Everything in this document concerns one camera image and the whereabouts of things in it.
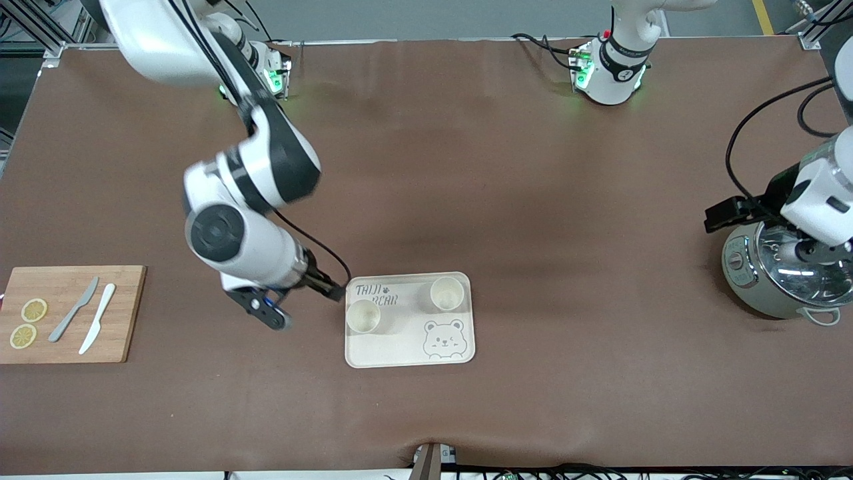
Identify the white plastic knife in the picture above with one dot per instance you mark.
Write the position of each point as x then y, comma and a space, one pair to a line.
98, 320

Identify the brown table cover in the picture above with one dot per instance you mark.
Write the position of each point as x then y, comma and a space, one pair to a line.
426, 200

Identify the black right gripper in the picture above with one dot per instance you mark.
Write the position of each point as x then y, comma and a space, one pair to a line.
318, 280

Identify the grey-green electric cooking pot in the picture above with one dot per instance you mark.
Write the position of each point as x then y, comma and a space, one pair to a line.
743, 266

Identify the yellow lemon slice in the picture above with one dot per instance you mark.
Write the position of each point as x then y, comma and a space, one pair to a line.
23, 336
34, 310

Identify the grey plastic knife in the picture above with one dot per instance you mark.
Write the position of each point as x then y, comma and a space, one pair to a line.
73, 312

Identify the bamboo cutting board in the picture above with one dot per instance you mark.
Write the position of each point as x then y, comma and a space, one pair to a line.
123, 313

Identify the white IKEA cup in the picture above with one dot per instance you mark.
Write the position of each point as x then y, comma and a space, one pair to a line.
363, 316
447, 294

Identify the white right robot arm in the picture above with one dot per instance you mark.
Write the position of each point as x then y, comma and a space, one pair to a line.
246, 246

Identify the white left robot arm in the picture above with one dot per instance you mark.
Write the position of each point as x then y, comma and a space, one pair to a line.
823, 193

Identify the beige bear print tray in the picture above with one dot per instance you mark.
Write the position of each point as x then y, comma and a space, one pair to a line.
400, 346

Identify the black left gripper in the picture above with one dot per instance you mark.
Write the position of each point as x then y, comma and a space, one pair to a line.
766, 202

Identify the aluminium frame profile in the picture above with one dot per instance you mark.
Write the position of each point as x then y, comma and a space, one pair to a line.
40, 30
816, 26

